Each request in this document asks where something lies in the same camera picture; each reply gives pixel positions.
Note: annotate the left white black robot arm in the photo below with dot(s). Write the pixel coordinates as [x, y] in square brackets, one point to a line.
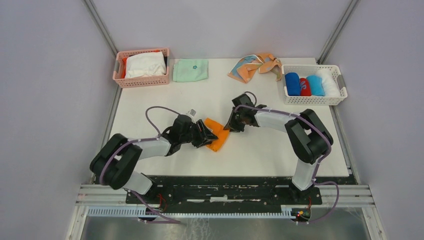
[115, 163]

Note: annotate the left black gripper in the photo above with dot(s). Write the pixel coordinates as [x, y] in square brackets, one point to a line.
[204, 137]

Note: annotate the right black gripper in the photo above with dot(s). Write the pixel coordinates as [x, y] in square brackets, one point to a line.
[232, 125]

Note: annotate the white rolled towel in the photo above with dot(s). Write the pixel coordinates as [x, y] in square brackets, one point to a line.
[329, 86]

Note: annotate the mint green folded towel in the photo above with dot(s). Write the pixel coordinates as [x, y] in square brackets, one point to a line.
[190, 70]

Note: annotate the blue microfiber towel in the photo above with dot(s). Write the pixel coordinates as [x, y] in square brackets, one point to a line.
[292, 81]

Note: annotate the white plastic basket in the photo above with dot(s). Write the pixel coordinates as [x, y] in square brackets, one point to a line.
[303, 71]

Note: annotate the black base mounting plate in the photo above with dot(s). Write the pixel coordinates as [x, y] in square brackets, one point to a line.
[225, 195]

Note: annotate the light blue rolled towel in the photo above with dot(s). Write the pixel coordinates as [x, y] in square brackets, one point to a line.
[315, 84]

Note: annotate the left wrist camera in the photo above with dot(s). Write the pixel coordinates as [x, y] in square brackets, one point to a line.
[191, 113]

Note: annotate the pink plastic basket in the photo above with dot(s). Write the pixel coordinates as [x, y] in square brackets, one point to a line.
[119, 69]

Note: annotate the white slotted cable duct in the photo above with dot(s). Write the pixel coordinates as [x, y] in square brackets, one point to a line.
[143, 212]

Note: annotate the patterned peach towel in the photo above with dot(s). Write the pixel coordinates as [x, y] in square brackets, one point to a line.
[245, 69]

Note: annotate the red rolled towel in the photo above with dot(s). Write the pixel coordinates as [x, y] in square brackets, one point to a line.
[305, 89]

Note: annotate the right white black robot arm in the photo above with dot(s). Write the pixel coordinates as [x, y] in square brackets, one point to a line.
[308, 136]

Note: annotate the white towel in pink basket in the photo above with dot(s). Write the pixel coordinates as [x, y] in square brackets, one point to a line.
[146, 64]

